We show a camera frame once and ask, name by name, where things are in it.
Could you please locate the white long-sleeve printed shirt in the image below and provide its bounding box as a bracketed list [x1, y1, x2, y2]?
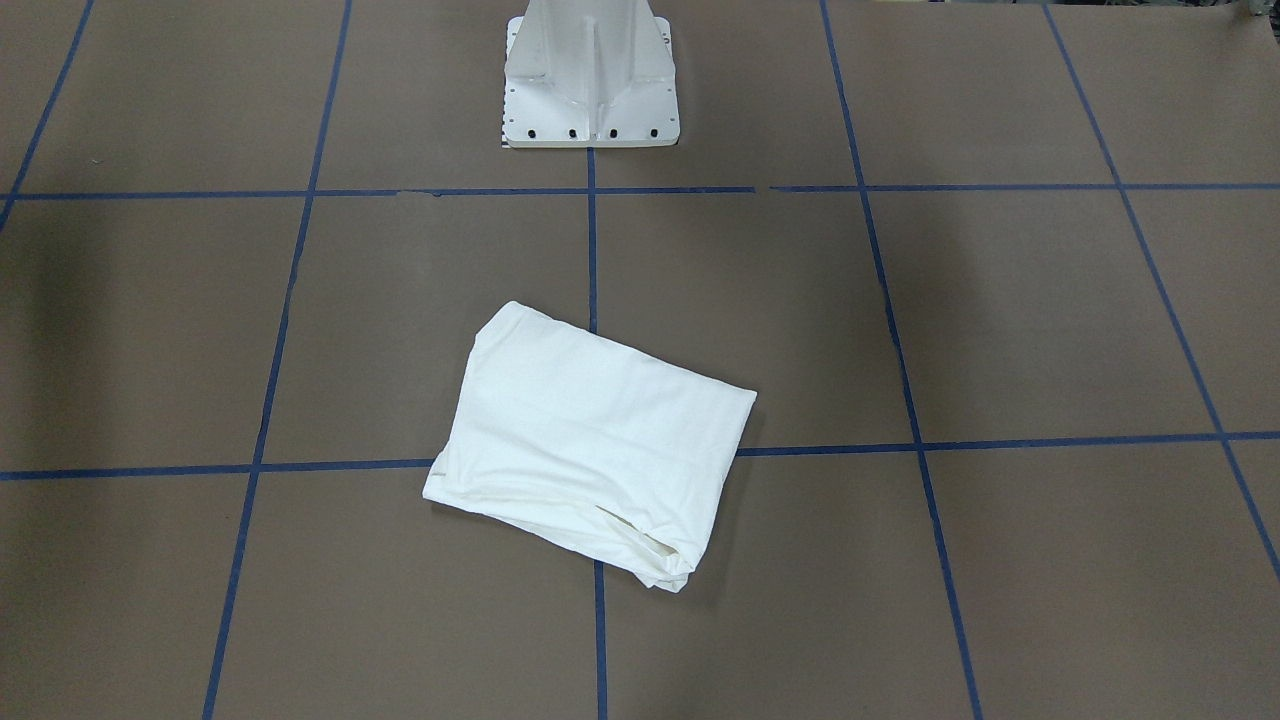
[422, 301, 756, 593]

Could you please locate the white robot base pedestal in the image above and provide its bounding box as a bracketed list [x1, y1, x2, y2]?
[500, 1, 681, 149]

